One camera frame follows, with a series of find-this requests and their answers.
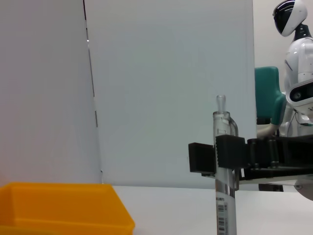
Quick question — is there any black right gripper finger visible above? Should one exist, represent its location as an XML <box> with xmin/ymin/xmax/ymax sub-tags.
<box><xmin>187</xmin><ymin>142</ymin><xmax>217</xmax><ymax>177</ymax></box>
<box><xmin>214</xmin><ymin>134</ymin><xmax>280</xmax><ymax>170</ymax></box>

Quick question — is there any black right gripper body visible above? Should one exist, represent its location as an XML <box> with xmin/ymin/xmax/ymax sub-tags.
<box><xmin>238</xmin><ymin>134</ymin><xmax>313</xmax><ymax>186</ymax></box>

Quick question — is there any grey white ballpoint pen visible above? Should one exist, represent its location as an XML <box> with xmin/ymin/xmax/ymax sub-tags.
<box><xmin>212</xmin><ymin>94</ymin><xmax>239</xmax><ymax>235</ymax></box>

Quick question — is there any white partition board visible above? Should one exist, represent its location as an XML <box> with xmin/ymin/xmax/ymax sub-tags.
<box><xmin>83</xmin><ymin>0</ymin><xmax>257</xmax><ymax>189</ymax></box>

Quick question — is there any teal office chair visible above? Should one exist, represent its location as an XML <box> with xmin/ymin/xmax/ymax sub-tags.
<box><xmin>254</xmin><ymin>66</ymin><xmax>287</xmax><ymax>138</ymax></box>

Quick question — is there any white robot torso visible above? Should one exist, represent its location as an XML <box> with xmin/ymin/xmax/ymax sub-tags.
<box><xmin>278</xmin><ymin>23</ymin><xmax>313</xmax><ymax>138</ymax></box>

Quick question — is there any white black robot head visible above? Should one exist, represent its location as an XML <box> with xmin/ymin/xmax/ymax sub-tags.
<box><xmin>272</xmin><ymin>0</ymin><xmax>309</xmax><ymax>38</ymax></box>

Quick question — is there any yellow plastic storage bin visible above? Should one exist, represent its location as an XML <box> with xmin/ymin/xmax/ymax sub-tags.
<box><xmin>0</xmin><ymin>182</ymin><xmax>136</xmax><ymax>235</ymax></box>

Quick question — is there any thin wrist camera cable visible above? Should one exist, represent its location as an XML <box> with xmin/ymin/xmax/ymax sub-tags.
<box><xmin>294</xmin><ymin>109</ymin><xmax>313</xmax><ymax>128</ymax></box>

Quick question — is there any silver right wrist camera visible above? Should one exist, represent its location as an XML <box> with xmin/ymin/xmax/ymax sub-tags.
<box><xmin>285</xmin><ymin>79</ymin><xmax>313</xmax><ymax>108</ymax></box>

